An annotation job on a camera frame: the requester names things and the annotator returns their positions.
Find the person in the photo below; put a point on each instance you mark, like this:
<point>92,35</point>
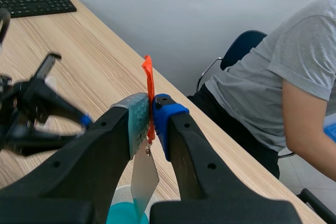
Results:
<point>275,82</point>

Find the clear beaker with blue liquid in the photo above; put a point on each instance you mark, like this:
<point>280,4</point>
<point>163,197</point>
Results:
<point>119,212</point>

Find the dark blue chair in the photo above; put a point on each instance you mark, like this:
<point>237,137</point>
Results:
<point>241,48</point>

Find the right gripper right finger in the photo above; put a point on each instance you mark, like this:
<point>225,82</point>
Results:
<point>194,166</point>

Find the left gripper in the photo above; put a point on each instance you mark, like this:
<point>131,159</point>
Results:
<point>18,103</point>

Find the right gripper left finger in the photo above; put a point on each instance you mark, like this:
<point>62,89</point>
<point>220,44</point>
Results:
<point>78,161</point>

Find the black computer keyboard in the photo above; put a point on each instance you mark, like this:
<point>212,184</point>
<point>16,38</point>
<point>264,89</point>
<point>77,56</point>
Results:
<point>34,3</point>

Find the grey metal plate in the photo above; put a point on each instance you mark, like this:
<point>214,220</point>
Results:
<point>144,176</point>

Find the black chair base bar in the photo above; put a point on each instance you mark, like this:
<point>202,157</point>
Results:
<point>317,205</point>

